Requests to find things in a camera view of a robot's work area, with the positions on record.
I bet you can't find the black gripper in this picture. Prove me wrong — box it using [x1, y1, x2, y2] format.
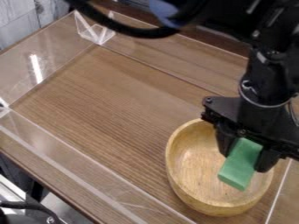
[200, 96, 299, 173]

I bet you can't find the green rectangular block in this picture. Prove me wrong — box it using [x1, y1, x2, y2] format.
[217, 138, 263, 191]

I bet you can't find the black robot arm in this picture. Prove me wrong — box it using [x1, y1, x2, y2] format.
[201, 0, 299, 172]

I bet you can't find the light wooden bowl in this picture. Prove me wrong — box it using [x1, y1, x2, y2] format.
[164, 119, 273, 217]

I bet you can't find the clear acrylic tray wall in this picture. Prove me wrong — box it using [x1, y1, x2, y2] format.
[0, 16, 299, 224]

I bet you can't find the clear acrylic corner bracket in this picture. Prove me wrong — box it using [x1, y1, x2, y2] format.
[73, 11, 116, 46]

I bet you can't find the black metal bracket with screw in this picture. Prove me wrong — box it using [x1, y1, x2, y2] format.
[36, 211, 69, 224]

